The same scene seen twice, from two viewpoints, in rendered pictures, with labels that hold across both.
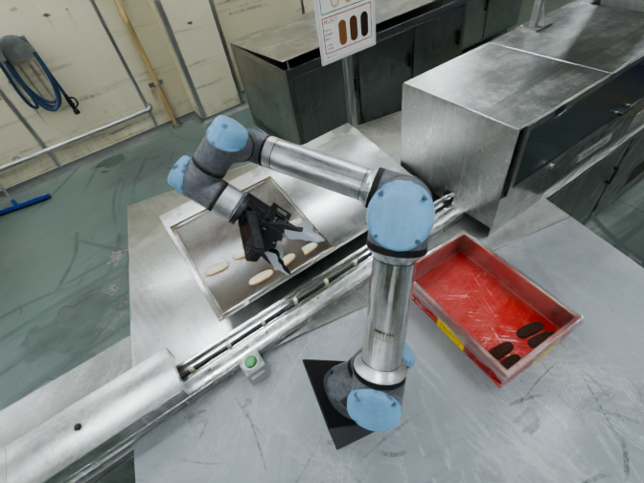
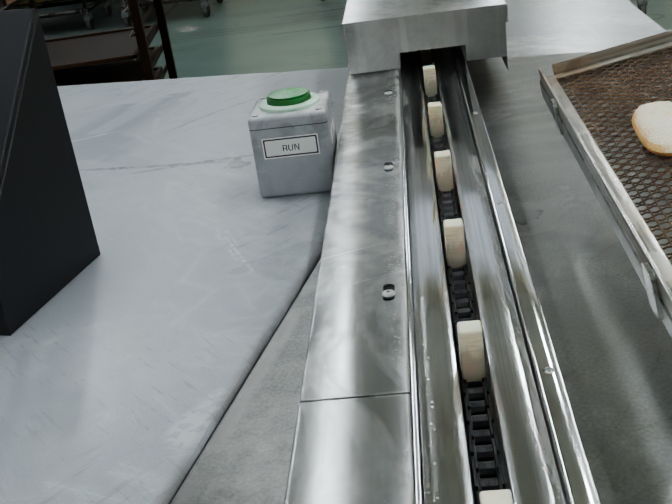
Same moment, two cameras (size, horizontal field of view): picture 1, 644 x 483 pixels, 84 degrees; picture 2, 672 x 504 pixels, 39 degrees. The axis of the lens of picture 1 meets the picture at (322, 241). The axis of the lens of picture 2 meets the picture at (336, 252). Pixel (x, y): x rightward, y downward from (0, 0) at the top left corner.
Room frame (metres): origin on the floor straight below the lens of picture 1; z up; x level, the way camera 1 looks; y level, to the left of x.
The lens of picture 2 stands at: (1.02, -0.39, 1.12)
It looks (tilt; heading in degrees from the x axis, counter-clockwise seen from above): 25 degrees down; 122
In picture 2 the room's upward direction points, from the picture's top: 8 degrees counter-clockwise
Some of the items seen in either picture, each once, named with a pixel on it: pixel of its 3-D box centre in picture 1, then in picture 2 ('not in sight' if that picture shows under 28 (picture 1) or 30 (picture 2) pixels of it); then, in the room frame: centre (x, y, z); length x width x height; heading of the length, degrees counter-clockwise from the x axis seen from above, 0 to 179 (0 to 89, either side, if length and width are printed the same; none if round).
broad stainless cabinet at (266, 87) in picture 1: (352, 69); not in sight; (3.54, -0.62, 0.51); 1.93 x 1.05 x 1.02; 116
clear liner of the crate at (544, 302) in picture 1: (479, 299); not in sight; (0.62, -0.48, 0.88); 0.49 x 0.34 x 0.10; 23
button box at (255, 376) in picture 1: (255, 368); (301, 160); (0.56, 0.30, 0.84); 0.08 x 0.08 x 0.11; 26
